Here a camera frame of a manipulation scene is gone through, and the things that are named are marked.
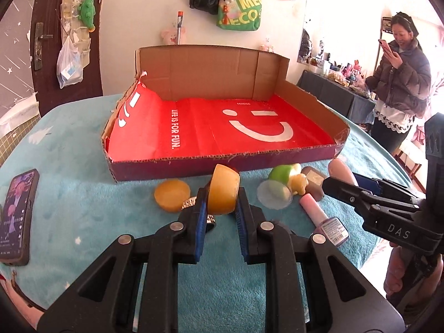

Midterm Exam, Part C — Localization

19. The pink nail polish bottle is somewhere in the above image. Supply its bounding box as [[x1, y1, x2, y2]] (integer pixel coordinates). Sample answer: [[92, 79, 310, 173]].
[[299, 193, 350, 247]]

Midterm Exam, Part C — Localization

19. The pink earbuds case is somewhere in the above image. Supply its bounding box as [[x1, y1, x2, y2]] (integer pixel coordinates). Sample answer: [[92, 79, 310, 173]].
[[328, 158, 358, 186]]

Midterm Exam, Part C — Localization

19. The brown square compact case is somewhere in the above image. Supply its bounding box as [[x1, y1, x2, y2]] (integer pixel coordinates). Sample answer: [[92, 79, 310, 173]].
[[302, 166, 327, 201]]

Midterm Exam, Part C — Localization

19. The green yellow toy figure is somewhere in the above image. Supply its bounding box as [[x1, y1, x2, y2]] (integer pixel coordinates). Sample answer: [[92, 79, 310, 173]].
[[269, 163, 309, 195]]

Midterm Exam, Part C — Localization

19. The orange round soap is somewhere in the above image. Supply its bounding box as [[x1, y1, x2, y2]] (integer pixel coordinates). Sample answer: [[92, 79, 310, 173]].
[[207, 164, 240, 215], [153, 179, 191, 213]]

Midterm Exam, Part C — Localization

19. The studded gold metal cylinder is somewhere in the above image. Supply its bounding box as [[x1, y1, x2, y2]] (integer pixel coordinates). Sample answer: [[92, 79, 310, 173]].
[[180, 196, 218, 233]]

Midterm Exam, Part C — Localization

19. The person's right hand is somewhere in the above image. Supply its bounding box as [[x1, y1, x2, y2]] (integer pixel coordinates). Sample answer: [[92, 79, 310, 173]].
[[384, 242, 443, 304]]

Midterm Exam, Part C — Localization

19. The side table dark cloth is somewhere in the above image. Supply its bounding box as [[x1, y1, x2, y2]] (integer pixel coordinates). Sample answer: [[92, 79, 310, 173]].
[[297, 71, 375, 125]]

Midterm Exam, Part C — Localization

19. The clear plastic round cup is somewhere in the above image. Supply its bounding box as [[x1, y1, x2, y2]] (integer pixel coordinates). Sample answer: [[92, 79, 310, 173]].
[[257, 180, 293, 210]]

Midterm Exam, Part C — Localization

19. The teal fluffy blanket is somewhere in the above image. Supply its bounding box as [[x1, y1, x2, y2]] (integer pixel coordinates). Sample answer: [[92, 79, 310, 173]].
[[0, 93, 417, 333]]

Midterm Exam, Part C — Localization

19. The woman in puffer jacket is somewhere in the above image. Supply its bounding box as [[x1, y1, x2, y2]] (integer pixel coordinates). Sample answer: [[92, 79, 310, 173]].
[[365, 12, 431, 154]]

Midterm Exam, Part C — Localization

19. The black smartphone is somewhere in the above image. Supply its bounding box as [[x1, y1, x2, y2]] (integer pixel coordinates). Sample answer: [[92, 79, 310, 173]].
[[1, 168, 40, 266]]

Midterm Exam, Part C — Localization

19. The cardboard box red lining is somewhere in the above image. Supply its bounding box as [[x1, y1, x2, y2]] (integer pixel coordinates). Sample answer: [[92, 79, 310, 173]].
[[101, 44, 350, 182]]

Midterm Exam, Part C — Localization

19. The green tote bag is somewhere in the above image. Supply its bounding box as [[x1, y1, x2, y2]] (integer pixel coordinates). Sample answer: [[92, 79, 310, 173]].
[[217, 0, 262, 32]]

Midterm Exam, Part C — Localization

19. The white plastic bag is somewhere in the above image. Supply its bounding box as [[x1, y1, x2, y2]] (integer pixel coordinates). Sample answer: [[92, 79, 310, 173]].
[[56, 36, 84, 89]]

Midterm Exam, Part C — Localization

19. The pink pig plush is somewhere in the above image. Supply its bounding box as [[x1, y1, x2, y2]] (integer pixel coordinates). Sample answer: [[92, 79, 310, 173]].
[[160, 27, 187, 45]]

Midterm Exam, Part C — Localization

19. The silver pole orange cap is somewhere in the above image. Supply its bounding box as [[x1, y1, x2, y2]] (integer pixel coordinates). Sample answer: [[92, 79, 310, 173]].
[[176, 11, 184, 45]]

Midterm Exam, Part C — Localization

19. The dark brown door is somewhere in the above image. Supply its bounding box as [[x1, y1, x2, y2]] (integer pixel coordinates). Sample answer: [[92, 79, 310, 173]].
[[30, 0, 103, 115]]

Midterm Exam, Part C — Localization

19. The green plush toy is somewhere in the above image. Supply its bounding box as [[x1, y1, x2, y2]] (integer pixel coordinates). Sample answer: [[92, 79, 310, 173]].
[[77, 0, 95, 32]]

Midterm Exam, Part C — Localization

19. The hanging fabric organizer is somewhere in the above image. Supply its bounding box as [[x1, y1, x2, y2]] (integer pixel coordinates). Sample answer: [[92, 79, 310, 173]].
[[60, 0, 91, 68]]

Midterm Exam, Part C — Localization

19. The door handle plate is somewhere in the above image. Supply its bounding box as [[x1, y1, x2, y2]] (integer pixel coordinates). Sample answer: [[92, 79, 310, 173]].
[[33, 22, 54, 71]]

